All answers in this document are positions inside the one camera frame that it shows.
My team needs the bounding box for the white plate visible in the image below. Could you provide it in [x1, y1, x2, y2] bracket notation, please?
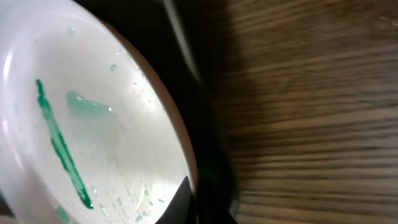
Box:
[1, 1, 198, 224]

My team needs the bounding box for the dark grey serving tray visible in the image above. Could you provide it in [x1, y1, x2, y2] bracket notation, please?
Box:
[78, 0, 236, 182]

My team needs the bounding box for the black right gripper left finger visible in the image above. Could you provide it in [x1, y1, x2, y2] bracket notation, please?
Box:
[155, 177, 196, 224]

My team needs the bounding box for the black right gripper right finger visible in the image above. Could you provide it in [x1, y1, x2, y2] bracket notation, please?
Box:
[198, 174, 238, 224]

